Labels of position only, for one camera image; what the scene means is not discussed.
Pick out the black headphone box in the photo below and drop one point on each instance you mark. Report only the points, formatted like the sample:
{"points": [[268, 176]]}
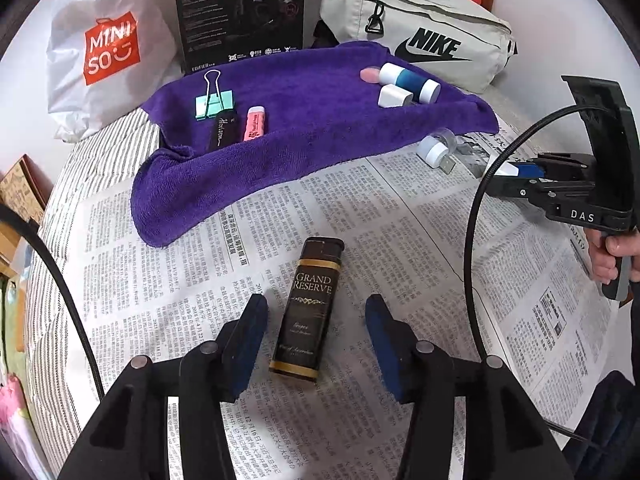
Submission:
{"points": [[210, 20]]}

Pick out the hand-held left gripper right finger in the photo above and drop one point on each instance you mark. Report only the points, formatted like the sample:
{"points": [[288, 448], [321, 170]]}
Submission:
{"points": [[387, 355]]}

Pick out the pink oval eraser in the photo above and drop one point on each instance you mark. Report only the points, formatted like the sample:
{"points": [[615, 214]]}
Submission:
{"points": [[370, 75]]}

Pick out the white and blue bottle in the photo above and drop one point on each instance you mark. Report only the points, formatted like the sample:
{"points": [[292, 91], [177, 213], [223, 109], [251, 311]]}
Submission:
{"points": [[407, 80]]}

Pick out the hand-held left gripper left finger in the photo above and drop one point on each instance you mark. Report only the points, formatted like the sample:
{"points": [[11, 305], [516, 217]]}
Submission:
{"points": [[247, 355]]}

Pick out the clear plastic cap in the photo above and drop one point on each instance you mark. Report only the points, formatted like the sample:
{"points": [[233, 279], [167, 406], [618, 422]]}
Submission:
{"points": [[445, 136]]}

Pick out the white plastic shopping bag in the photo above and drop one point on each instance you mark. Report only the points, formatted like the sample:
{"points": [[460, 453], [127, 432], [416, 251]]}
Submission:
{"points": [[150, 35]]}

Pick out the teal binder clip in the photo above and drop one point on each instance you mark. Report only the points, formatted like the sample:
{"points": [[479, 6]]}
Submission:
{"points": [[212, 105]]}

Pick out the newspaper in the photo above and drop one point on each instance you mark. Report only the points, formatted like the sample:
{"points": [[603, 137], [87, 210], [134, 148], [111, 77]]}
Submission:
{"points": [[400, 240]]}

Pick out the pink and blue cloth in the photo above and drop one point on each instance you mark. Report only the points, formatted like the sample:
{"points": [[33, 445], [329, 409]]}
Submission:
{"points": [[10, 405]]}

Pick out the wooden nightstand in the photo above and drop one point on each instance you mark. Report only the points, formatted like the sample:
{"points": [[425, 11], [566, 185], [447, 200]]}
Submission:
{"points": [[7, 245]]}

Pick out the person's dark trouser leg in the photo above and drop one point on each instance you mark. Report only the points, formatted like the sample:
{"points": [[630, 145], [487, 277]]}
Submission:
{"points": [[620, 410]]}

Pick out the black slim tube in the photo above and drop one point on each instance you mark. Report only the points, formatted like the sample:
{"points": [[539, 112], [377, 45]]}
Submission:
{"points": [[221, 132]]}

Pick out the green cloth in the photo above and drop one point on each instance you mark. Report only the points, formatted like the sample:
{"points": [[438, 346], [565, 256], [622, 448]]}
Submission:
{"points": [[12, 320]]}

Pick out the small white USB light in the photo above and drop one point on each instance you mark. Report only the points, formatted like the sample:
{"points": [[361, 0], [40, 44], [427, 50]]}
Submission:
{"points": [[432, 152]]}

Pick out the white cylinder cap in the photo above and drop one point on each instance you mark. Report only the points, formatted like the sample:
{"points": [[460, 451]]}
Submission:
{"points": [[505, 170]]}

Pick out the grey waist bag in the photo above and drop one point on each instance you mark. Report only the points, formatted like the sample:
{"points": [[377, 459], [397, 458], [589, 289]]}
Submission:
{"points": [[450, 20]]}

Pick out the purple towel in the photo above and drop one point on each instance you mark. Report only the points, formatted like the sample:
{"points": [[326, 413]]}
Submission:
{"points": [[310, 110]]}

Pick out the person's right hand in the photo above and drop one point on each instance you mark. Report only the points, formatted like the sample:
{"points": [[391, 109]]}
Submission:
{"points": [[597, 260]]}

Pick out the black Grand Reserve tube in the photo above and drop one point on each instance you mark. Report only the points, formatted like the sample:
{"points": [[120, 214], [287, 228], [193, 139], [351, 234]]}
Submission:
{"points": [[305, 320]]}

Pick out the white charger plug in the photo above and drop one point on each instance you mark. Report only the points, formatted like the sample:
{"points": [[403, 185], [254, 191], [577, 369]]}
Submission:
{"points": [[392, 96]]}

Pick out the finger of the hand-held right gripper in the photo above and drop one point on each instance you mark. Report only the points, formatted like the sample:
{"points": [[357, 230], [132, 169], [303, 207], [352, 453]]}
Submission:
{"points": [[505, 187], [530, 170]]}

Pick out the brown patterned book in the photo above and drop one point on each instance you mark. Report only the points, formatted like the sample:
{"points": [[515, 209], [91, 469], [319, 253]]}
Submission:
{"points": [[22, 190]]}

